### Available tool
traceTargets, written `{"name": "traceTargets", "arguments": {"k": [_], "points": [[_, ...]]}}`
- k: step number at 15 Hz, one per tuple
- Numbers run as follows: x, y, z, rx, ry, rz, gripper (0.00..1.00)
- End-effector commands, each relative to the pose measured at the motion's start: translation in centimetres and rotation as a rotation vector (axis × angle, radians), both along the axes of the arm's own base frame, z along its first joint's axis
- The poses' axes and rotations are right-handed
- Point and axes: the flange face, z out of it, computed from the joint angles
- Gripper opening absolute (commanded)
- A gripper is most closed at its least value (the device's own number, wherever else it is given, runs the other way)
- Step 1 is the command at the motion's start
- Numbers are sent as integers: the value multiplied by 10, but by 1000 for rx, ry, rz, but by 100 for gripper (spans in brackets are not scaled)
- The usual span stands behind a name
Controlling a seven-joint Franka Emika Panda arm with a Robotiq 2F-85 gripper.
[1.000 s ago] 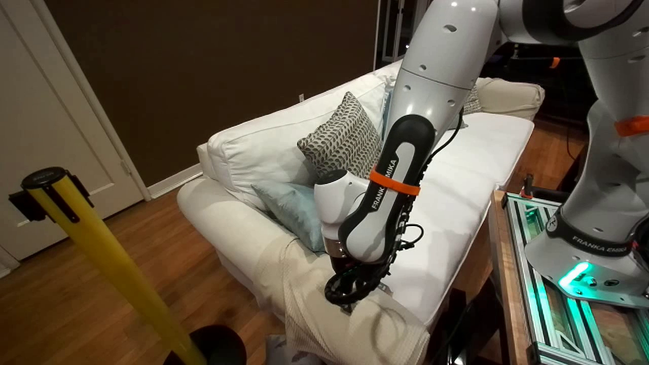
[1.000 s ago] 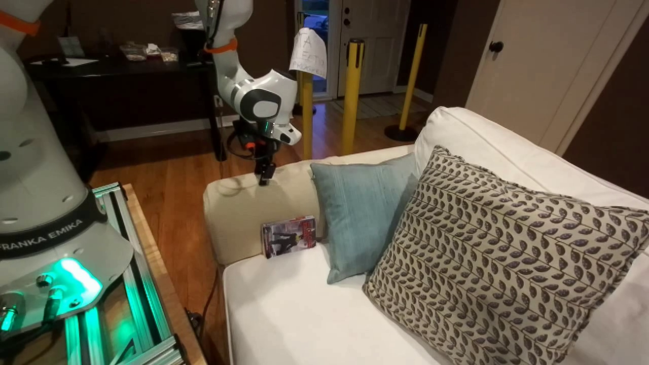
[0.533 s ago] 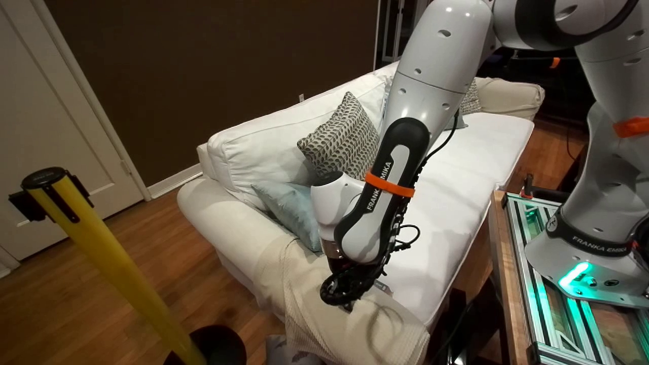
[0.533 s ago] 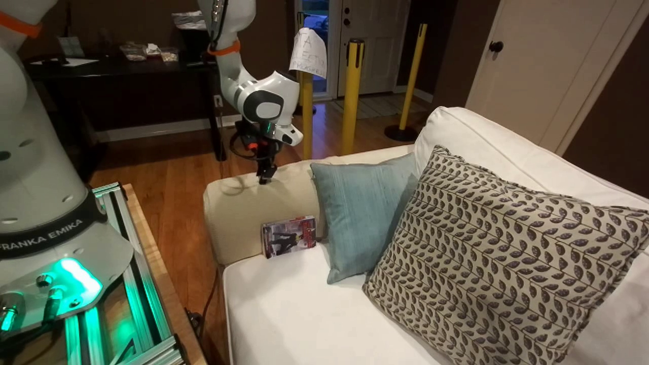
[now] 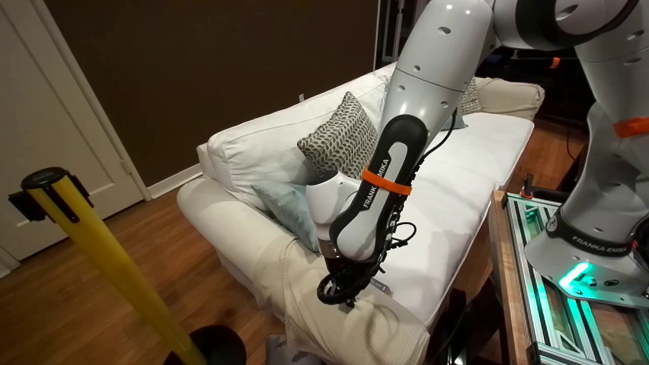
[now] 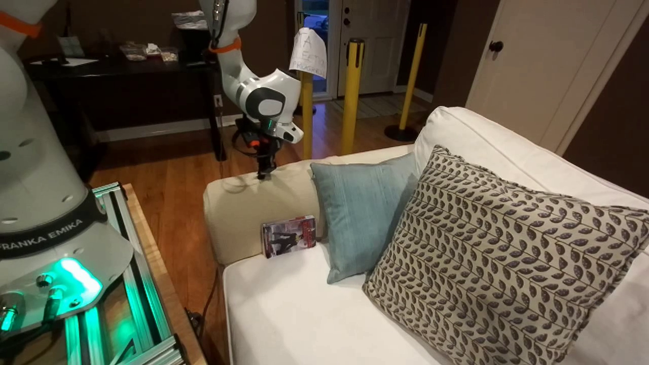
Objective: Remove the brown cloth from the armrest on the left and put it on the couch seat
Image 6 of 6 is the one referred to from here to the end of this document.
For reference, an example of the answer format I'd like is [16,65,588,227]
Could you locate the white paper sheet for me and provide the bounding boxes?
[59,55,102,71]

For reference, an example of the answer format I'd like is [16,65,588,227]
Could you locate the small colourful card box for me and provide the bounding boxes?
[259,212,320,260]

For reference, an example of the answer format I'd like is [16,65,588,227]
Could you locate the dark box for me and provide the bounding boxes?
[177,26,220,69]

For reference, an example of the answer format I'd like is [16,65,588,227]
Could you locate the white cloth cover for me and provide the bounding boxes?
[288,24,330,80]

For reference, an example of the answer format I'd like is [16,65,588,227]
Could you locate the small picture frame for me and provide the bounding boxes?
[57,35,87,60]

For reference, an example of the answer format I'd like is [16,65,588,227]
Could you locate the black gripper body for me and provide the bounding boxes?
[245,118,285,160]

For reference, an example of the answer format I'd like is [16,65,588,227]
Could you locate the white couch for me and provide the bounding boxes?
[200,104,649,365]

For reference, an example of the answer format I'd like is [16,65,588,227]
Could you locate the black desk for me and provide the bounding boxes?
[20,55,230,166]

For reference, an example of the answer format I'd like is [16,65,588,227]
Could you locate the light blue pillow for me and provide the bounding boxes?
[309,151,419,286]

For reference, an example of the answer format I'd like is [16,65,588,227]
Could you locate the white panelled entry door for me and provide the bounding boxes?
[326,0,414,97]

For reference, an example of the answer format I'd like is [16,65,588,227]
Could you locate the leaf patterned grey pillow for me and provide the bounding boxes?
[360,143,649,365]

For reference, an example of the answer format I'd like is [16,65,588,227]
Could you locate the aluminium frame robot table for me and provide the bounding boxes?
[0,181,208,365]

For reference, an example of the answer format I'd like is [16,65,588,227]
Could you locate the yellow stanchion post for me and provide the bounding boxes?
[297,69,317,163]
[384,22,429,143]
[339,37,368,155]

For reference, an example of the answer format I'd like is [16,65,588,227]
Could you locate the clutter pile on desk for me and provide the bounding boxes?
[120,40,182,65]

